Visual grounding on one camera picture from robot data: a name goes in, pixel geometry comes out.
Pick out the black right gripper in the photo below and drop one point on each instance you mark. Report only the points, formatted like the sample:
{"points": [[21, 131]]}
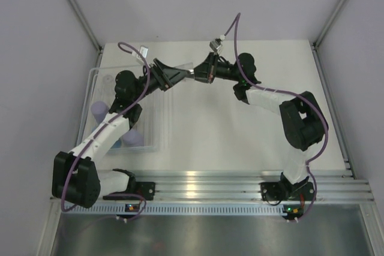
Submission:
{"points": [[205, 68]]}

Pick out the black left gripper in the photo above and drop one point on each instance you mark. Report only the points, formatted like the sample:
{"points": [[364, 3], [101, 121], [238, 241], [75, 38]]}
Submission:
{"points": [[173, 75]]}

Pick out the clear plastic cup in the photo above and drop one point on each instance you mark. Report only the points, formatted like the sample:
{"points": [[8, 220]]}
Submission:
{"points": [[189, 67], [108, 82]]}

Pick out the lilac plastic cup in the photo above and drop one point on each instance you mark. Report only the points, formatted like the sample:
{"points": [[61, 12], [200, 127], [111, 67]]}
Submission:
{"points": [[99, 110], [133, 138]]}

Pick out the blue plastic cup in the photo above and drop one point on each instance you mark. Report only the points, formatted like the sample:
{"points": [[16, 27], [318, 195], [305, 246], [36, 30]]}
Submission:
{"points": [[118, 144]]}

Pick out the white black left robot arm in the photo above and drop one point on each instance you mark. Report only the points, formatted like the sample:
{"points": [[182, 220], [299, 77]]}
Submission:
{"points": [[99, 136]]}

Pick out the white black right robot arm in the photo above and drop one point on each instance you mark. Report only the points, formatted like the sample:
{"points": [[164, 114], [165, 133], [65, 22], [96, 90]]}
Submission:
{"points": [[304, 125]]}

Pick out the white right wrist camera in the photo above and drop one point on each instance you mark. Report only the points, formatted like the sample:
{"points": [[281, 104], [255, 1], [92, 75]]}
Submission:
{"points": [[216, 44]]}

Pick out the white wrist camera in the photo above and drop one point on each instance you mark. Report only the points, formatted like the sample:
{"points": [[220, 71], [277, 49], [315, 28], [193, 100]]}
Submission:
{"points": [[142, 53], [216, 44]]}

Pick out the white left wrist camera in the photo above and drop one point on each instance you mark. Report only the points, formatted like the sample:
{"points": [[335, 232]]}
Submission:
{"points": [[142, 53]]}

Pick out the aluminium frame rail left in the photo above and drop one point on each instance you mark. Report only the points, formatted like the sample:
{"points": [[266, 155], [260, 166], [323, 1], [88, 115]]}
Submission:
{"points": [[76, 9]]}

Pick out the aluminium frame rail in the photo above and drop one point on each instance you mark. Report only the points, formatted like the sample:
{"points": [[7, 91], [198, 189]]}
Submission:
{"points": [[76, 9], [329, 23]]}

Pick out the perforated blue cable duct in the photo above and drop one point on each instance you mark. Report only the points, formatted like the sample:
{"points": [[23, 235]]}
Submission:
{"points": [[186, 209]]}

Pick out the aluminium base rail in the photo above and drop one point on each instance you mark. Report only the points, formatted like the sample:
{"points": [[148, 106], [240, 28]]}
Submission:
{"points": [[238, 186]]}

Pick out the aluminium frame rail right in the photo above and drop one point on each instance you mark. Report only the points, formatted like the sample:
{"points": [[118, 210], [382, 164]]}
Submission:
{"points": [[329, 23]]}

